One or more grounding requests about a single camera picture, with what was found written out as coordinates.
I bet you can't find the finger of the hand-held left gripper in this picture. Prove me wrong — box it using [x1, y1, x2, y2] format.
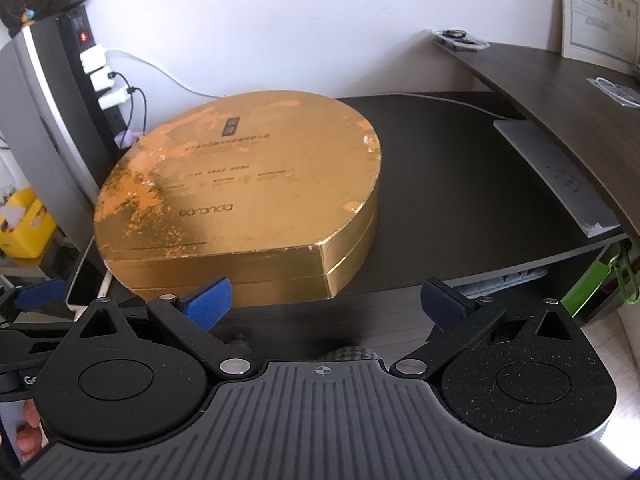
[0, 279, 68, 323]

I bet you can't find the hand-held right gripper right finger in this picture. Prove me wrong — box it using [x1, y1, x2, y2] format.
[389, 277, 593, 378]

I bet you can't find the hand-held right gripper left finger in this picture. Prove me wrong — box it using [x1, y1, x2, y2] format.
[50, 276, 253, 378]

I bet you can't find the round gold box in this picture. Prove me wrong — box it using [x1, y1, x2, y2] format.
[104, 217, 379, 308]

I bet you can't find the round gold box lid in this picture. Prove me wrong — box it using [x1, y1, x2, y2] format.
[94, 89, 383, 278]

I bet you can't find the dark desktop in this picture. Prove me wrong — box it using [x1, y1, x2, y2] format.
[102, 91, 626, 361]

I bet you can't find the person's left hand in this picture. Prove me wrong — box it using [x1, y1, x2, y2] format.
[15, 399, 47, 461]

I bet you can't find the white-edged tablet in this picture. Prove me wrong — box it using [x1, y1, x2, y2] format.
[65, 235, 113, 311]

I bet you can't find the yellow plastic box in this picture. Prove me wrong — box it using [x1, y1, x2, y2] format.
[0, 187, 58, 261]

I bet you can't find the green folder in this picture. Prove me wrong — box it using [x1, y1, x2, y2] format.
[560, 247, 640, 320]

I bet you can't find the grey monitor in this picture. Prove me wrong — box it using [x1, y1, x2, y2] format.
[0, 20, 101, 211]

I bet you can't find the white paper stack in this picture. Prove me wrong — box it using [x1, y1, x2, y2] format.
[492, 119, 622, 238]

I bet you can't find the white charger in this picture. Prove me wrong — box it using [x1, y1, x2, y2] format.
[90, 67, 119, 92]
[97, 86, 136, 111]
[80, 45, 108, 73]

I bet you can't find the black power strip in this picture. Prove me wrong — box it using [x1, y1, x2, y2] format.
[56, 10, 123, 161]

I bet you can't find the dark wooden raised shelf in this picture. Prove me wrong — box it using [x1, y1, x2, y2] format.
[425, 29, 640, 243]

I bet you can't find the small tray with black object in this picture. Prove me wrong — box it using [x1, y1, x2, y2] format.
[432, 27, 488, 52]

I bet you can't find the framed certificate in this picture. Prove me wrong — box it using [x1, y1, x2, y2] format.
[557, 0, 640, 78]

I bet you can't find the pale pink plug with cable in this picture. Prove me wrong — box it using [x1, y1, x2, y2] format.
[114, 130, 147, 151]

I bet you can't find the white desk cable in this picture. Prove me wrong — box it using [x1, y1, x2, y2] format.
[385, 91, 511, 121]

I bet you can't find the white charger cable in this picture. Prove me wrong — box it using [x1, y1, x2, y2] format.
[105, 48, 226, 99]

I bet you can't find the plastic bag with white cable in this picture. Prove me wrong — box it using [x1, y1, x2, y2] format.
[586, 75, 640, 109]

